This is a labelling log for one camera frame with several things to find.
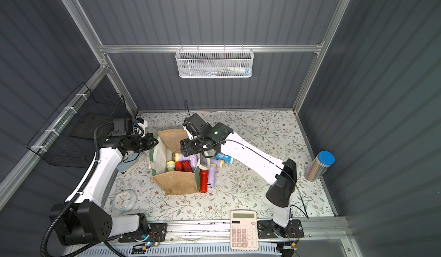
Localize red flashlight vertical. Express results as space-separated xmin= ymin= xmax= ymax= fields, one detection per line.
xmin=199 ymin=170 xmax=209 ymax=193
xmin=182 ymin=160 xmax=193 ymax=173

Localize red flashlight bottom horizontal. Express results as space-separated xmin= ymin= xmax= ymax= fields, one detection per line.
xmin=175 ymin=162 xmax=183 ymax=171

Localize pale green flashlight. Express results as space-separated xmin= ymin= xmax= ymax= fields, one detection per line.
xmin=166 ymin=161 xmax=175 ymax=172

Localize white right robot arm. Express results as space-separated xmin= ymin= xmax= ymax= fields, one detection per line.
xmin=180 ymin=121 xmax=297 ymax=228

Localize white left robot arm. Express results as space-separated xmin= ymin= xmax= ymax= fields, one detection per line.
xmin=47 ymin=133 xmax=158 ymax=246

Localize grey blue stapler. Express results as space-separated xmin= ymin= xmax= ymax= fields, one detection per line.
xmin=116 ymin=154 xmax=145 ymax=175

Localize blue flashlight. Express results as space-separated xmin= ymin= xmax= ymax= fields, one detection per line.
xmin=215 ymin=153 xmax=234 ymax=163

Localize purple flashlight upper left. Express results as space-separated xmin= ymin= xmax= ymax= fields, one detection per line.
xmin=206 ymin=158 xmax=225 ymax=168

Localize purple flashlight left vertical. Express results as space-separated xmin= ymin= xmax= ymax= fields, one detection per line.
xmin=207 ymin=164 xmax=217 ymax=189

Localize pink desk calculator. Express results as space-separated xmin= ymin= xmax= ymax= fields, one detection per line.
xmin=230 ymin=210 xmax=259 ymax=250

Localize blue lid pencil tube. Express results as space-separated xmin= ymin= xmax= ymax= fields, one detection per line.
xmin=304 ymin=151 xmax=336 ymax=182

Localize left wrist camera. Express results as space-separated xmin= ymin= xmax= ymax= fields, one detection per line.
xmin=111 ymin=117 xmax=148 ymax=137

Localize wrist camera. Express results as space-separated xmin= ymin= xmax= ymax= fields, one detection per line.
xmin=183 ymin=113 xmax=210 ymax=139
xmin=111 ymin=117 xmax=148 ymax=137

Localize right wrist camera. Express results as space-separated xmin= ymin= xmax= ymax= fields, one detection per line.
xmin=183 ymin=113 xmax=210 ymax=139

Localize black corrugated cable hose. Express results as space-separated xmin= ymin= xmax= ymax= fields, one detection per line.
xmin=40 ymin=121 xmax=139 ymax=257

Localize black wire side basket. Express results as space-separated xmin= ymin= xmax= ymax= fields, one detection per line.
xmin=26 ymin=82 xmax=130 ymax=168

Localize markers in wall basket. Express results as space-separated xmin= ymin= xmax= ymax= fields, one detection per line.
xmin=204 ymin=66 xmax=252 ymax=77

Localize white wire wall basket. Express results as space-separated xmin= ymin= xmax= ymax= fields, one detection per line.
xmin=175 ymin=49 xmax=254 ymax=78

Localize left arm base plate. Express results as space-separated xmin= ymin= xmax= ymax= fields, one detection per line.
xmin=118 ymin=223 xmax=168 ymax=243

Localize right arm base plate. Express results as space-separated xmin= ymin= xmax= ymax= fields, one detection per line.
xmin=257 ymin=220 xmax=304 ymax=239

